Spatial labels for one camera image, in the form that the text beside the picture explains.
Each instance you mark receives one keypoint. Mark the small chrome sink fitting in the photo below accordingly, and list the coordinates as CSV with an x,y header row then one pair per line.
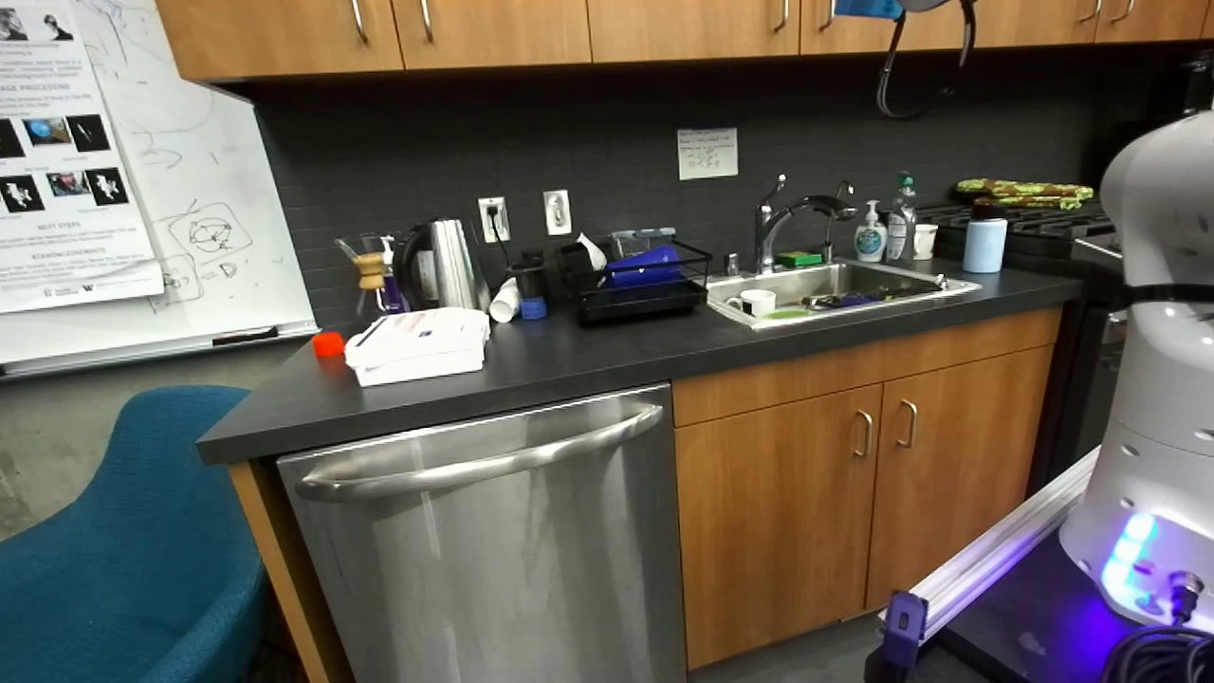
x,y
732,262

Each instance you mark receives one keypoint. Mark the white wall note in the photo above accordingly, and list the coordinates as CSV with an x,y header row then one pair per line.
x,y
705,153

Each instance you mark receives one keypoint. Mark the aluminium frame rail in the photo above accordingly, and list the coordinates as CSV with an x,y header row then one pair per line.
x,y
1000,544

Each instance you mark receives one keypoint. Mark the yellow green cloth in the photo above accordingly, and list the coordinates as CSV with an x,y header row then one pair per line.
x,y
1025,195

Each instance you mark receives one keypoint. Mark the small purple bottle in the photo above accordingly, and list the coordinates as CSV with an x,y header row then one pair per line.
x,y
393,295

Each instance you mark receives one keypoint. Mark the green sponge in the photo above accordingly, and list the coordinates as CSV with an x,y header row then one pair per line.
x,y
802,260

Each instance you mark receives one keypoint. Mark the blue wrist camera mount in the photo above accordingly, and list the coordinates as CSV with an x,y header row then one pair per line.
x,y
875,5

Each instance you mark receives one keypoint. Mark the blue container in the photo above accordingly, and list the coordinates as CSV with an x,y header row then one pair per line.
x,y
646,265

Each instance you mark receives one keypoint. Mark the small blue cup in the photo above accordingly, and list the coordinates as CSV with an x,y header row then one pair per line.
x,y
532,310

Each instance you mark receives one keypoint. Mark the hand soap pump bottle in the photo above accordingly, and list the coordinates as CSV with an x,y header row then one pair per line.
x,y
869,238

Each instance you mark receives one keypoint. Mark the black dish rack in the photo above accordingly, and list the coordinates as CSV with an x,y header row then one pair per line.
x,y
637,305

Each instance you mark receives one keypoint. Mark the blue utensil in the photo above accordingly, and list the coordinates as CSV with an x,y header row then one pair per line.
x,y
845,302

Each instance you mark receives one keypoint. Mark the white wall outlet plate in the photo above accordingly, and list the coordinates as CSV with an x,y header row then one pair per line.
x,y
559,209
494,219

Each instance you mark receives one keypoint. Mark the black whiteboard marker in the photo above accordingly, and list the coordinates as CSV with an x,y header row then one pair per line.
x,y
244,335

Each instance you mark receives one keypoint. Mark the blue corner bracket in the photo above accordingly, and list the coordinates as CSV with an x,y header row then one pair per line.
x,y
905,628

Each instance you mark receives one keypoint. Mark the stainless steel sink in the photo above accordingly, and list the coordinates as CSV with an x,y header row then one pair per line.
x,y
934,289

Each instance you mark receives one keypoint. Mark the white curved object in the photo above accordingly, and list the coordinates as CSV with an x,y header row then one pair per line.
x,y
590,250

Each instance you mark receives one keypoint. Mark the green capped dish soap bottle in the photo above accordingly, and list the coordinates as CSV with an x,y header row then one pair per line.
x,y
900,229

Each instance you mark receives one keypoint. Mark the blue chair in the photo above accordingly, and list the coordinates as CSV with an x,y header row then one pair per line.
x,y
127,556

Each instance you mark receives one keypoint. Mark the white mug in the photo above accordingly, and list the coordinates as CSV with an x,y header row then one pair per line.
x,y
927,240

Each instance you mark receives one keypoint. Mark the white poster with dark photos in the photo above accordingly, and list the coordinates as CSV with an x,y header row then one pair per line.
x,y
76,250

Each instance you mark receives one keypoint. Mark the stainless steel dishwasher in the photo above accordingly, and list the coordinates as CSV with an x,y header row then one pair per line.
x,y
507,582

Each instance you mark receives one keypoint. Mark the white flat box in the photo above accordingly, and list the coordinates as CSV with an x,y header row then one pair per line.
x,y
417,343

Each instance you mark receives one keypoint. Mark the wooden lower cabinet door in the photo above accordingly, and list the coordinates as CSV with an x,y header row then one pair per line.
x,y
962,479
772,532

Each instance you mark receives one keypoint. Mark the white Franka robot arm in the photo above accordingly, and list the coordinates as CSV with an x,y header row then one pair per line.
x,y
1162,381

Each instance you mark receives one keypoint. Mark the white paper filter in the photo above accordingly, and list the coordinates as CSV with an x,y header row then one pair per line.
x,y
507,302

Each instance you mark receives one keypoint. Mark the glass pour over coffee maker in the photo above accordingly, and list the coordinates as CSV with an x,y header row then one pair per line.
x,y
366,270

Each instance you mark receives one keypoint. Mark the chrome kitchen faucet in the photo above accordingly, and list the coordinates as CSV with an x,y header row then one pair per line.
x,y
767,231

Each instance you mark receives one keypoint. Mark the green plate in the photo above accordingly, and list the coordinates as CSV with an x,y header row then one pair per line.
x,y
785,313

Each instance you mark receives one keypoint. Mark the white whiteboard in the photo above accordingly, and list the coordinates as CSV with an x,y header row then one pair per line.
x,y
230,153

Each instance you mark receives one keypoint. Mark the small orange cap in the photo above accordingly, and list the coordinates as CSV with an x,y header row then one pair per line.
x,y
329,345

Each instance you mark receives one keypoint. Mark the clear plastic container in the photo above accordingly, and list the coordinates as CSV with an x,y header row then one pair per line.
x,y
643,238

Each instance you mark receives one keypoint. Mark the white cup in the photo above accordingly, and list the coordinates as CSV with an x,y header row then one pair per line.
x,y
989,248
759,302

